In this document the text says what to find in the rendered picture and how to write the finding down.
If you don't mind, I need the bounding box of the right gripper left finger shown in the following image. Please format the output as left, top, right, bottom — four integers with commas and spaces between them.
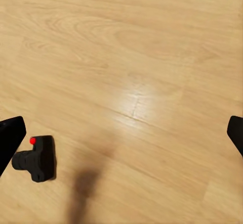
0, 116, 26, 176

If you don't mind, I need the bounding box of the digital camera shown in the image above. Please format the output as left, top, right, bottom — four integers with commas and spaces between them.
11, 135, 54, 183

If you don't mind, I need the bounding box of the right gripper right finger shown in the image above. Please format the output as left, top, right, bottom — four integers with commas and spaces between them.
227, 115, 243, 156

